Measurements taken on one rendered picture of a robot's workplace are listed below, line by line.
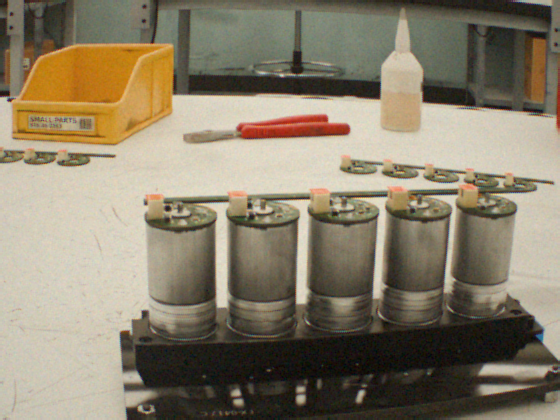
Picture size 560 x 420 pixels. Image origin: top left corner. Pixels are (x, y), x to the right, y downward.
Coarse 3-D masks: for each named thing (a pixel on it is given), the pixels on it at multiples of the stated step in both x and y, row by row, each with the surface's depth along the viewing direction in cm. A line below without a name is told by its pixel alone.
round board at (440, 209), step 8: (408, 200) 33; (424, 200) 33; (432, 200) 33; (440, 200) 33; (408, 208) 31; (432, 208) 32; (440, 208) 32; (448, 208) 32; (400, 216) 31; (408, 216) 31; (416, 216) 31; (424, 216) 31; (432, 216) 31; (440, 216) 31; (448, 216) 32
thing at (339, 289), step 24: (312, 240) 31; (336, 240) 31; (360, 240) 31; (312, 264) 32; (336, 264) 31; (360, 264) 31; (312, 288) 32; (336, 288) 31; (360, 288) 32; (312, 312) 32; (336, 312) 32; (360, 312) 32
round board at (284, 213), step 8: (248, 208) 32; (280, 208) 32; (288, 208) 31; (296, 208) 32; (232, 216) 31; (240, 216) 31; (248, 216) 30; (256, 216) 31; (264, 216) 31; (272, 216) 31; (280, 216) 31; (288, 216) 31; (296, 216) 31; (240, 224) 30; (248, 224) 30; (256, 224) 30; (264, 224) 30; (272, 224) 30; (280, 224) 30
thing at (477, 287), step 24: (456, 216) 33; (480, 216) 32; (456, 240) 33; (480, 240) 32; (504, 240) 32; (456, 264) 33; (480, 264) 32; (504, 264) 32; (456, 288) 33; (480, 288) 33; (504, 288) 33; (456, 312) 33; (480, 312) 33
